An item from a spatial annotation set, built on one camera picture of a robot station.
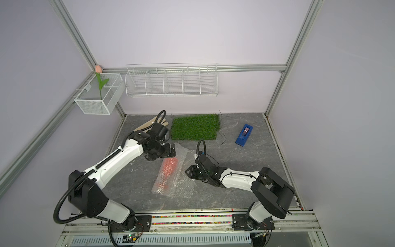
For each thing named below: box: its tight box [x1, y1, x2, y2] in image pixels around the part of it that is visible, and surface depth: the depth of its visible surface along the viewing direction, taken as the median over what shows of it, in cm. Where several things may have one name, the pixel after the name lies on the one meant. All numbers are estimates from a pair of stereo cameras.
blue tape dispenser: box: [235, 123, 254, 147], surface depth 104 cm
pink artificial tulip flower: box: [95, 64, 110, 101], surface depth 92 cm
